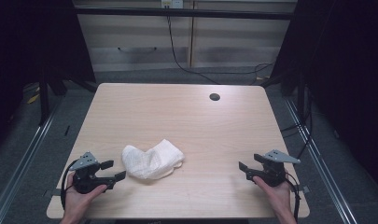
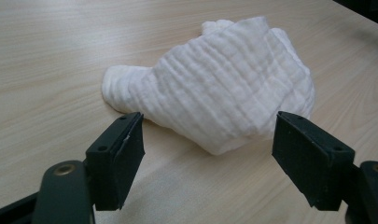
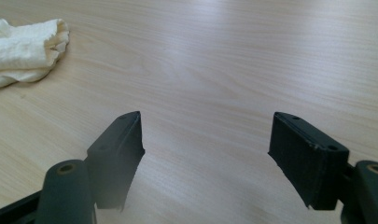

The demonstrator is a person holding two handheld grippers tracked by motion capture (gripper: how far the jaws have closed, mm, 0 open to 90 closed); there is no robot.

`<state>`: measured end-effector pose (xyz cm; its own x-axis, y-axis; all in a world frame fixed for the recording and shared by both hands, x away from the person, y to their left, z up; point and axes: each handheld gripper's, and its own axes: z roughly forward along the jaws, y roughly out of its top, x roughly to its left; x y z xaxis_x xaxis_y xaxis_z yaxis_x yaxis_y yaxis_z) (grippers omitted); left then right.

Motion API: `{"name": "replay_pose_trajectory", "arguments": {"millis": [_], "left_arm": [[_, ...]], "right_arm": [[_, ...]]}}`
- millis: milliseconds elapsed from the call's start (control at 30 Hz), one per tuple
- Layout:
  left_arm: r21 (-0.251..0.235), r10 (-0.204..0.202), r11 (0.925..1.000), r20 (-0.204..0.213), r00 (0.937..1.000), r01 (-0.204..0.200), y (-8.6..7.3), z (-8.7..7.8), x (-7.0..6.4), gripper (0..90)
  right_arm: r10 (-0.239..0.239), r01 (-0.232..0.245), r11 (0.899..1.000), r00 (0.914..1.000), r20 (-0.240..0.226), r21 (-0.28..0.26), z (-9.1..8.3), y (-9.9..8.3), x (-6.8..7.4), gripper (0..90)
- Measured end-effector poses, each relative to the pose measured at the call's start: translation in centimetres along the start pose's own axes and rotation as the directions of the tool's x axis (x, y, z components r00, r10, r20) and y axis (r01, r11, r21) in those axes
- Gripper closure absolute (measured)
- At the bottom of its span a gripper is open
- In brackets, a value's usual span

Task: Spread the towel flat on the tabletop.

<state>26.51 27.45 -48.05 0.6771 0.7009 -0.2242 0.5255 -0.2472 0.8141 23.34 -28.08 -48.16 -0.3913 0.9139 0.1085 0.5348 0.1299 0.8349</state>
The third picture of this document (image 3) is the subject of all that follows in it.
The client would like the white towel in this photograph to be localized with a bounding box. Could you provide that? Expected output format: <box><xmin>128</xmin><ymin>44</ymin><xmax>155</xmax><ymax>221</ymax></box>
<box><xmin>0</xmin><ymin>13</ymin><xmax>70</xmax><ymax>90</ymax></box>

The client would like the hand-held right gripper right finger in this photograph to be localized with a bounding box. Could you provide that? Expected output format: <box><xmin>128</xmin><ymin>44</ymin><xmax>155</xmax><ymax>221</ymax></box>
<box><xmin>267</xmin><ymin>111</ymin><xmax>350</xmax><ymax>211</ymax></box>

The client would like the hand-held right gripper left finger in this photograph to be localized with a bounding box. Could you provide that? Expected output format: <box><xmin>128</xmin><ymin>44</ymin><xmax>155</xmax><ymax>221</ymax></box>
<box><xmin>86</xmin><ymin>110</ymin><xmax>146</xmax><ymax>213</ymax></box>

